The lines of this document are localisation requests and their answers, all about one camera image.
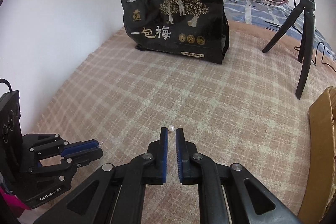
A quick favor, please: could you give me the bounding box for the single white pearl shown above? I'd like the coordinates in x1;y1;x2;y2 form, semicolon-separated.
168;125;175;132

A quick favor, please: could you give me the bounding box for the blue patterned bed sheet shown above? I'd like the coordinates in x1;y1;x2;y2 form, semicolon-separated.
223;0;335;61

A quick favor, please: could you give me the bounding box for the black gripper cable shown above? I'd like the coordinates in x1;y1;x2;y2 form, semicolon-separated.
0;78;13;93

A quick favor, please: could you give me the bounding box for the cardboard box tray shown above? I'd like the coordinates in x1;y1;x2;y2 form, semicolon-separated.
298;86;335;223

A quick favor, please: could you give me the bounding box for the ring light power cable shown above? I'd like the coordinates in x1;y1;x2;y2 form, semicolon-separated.
290;0;336;67

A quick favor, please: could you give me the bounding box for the black tripod stand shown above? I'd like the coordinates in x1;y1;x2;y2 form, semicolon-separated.
261;0;316;100

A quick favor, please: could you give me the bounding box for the black snack bag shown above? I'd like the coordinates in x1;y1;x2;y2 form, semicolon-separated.
121;0;230;64

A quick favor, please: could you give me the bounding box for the pink sleeve forearm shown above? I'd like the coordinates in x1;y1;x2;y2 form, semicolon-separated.
1;180;31;219

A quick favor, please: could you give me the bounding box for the pink plaid blanket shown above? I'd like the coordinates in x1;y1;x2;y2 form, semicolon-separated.
33;22;335;213

